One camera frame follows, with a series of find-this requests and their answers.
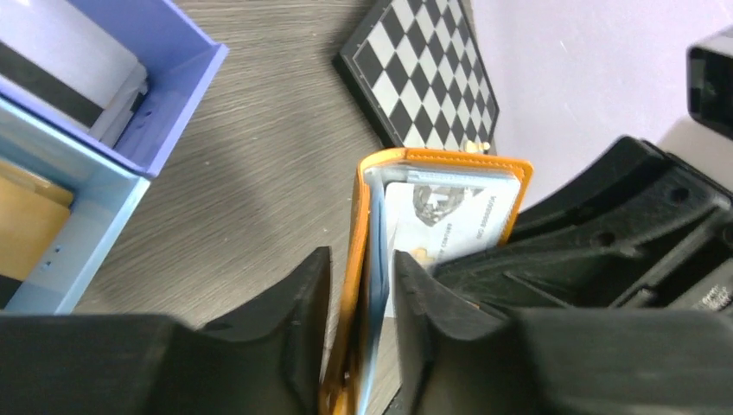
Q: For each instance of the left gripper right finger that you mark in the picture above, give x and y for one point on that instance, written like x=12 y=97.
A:
x=454 y=358

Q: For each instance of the black white checkerboard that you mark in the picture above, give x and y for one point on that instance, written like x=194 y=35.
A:
x=415 y=70

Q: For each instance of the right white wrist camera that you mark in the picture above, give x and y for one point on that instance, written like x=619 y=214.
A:
x=709 y=82

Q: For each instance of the white silver credit card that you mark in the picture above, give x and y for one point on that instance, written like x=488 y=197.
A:
x=436 y=224

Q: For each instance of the orange leather card holder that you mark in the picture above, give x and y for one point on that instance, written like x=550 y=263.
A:
x=347 y=382

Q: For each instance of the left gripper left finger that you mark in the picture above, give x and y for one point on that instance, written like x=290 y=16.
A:
x=265 y=356

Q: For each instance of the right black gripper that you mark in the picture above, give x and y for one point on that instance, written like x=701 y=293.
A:
x=638 y=228

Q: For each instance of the blue purple three-drawer organizer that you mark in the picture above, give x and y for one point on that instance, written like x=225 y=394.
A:
x=107 y=182

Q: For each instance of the yellow item in blue drawer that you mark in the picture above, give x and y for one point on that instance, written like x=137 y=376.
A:
x=33 y=211

